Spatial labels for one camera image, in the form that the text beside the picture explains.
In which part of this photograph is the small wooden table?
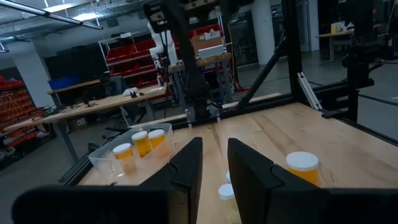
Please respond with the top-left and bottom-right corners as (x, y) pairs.
(167, 52), (234, 104)

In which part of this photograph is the blue storage bin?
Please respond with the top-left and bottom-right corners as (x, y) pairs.
(47, 75), (81, 91)

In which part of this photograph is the yellow box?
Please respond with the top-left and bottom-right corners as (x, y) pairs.
(330, 21), (346, 34)

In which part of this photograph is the slim pale clear pill bottle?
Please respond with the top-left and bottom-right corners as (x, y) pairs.
(217, 183), (243, 224)

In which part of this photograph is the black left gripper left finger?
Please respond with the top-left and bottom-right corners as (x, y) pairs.
(11, 136), (204, 224)

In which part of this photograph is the clear plastic bin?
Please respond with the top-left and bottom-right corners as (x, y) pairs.
(88, 123), (175, 184)

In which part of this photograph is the white box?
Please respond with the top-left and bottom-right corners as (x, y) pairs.
(197, 44), (226, 60)

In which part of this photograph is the wooden desk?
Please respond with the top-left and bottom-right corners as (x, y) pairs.
(315, 28), (356, 62)

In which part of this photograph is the brown cardboard box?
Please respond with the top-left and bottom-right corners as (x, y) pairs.
(190, 28), (225, 55)

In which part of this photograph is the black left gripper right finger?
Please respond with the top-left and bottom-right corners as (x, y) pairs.
(228, 138), (398, 224)

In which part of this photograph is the amber pill bottle white cap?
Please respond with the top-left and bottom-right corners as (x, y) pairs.
(131, 130), (153, 158)
(112, 142), (138, 175)
(147, 128), (170, 157)
(285, 151), (320, 187)

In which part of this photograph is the red storage bin shelf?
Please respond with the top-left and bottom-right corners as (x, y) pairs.
(0, 75), (46, 149)

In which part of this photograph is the silver aluminium bracket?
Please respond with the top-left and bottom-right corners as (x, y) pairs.
(296, 72), (323, 111)

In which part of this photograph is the long wooden workbench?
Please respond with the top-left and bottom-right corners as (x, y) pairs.
(2, 83), (169, 166)

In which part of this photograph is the ceiling light bar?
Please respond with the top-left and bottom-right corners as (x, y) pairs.
(0, 0), (104, 31)

